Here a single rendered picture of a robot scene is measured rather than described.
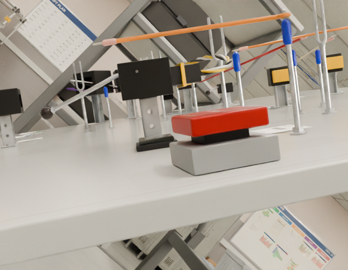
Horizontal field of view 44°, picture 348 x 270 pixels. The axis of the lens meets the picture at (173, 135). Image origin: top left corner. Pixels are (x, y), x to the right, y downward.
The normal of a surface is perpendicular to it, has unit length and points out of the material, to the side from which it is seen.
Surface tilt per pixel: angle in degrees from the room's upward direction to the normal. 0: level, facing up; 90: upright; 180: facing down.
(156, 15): 90
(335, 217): 90
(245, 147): 90
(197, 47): 90
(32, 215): 52
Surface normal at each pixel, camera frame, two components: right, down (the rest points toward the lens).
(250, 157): 0.24, 0.05
